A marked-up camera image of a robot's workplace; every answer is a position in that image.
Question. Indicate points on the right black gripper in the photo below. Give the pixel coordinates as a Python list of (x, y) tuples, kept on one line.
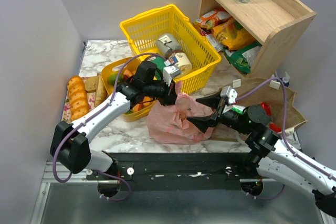
[(217, 112)]

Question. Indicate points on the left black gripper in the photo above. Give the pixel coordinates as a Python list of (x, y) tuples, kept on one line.
[(170, 93)]

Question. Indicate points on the braided toy bread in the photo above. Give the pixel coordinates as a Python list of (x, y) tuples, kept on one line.
[(143, 104)]

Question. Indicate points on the pink plastic grocery bag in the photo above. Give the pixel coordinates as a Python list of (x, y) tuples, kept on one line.
[(169, 124)]

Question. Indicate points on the red snack bag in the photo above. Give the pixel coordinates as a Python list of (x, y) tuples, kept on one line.
[(271, 124)]

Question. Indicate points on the brown burlap tote bag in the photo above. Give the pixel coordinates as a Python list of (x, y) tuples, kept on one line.
[(271, 93)]

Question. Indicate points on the green Chuba chips bag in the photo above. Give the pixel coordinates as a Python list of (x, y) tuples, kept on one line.
[(238, 108)]

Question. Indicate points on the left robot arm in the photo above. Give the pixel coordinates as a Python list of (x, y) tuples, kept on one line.
[(70, 144)]

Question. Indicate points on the green toilet paper roll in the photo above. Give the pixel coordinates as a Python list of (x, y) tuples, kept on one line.
[(159, 61)]

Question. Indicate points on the small yellow plastic bin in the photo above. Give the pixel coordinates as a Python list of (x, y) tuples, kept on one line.
[(115, 67)]

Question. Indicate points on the toy mango green yellow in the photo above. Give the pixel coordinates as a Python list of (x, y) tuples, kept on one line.
[(115, 77)]

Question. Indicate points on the green snack bag lower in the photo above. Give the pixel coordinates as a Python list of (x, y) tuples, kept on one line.
[(244, 58)]

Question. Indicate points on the silver snack packet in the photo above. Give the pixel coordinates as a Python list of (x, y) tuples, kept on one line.
[(211, 39)]

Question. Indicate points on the large yellow shopping basket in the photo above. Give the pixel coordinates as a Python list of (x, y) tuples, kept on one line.
[(168, 32)]

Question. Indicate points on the toy bread slice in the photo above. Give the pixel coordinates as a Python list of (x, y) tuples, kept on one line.
[(95, 85)]

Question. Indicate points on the yellow snack bag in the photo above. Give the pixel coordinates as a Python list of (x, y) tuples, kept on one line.
[(232, 35)]

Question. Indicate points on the orange snack packet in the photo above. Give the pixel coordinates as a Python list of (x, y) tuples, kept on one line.
[(212, 19)]

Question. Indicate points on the long toy baguette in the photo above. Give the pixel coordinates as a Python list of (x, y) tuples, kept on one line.
[(77, 97)]

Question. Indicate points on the wooden shelf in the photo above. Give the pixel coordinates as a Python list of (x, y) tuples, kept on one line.
[(276, 24)]

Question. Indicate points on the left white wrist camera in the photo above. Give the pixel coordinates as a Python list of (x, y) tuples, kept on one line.
[(170, 72)]

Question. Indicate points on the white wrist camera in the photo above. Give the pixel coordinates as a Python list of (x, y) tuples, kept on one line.
[(230, 94), (170, 72)]

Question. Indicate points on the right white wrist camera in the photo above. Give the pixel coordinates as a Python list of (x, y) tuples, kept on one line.
[(230, 94)]

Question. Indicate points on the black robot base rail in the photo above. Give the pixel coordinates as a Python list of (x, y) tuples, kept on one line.
[(168, 171)]

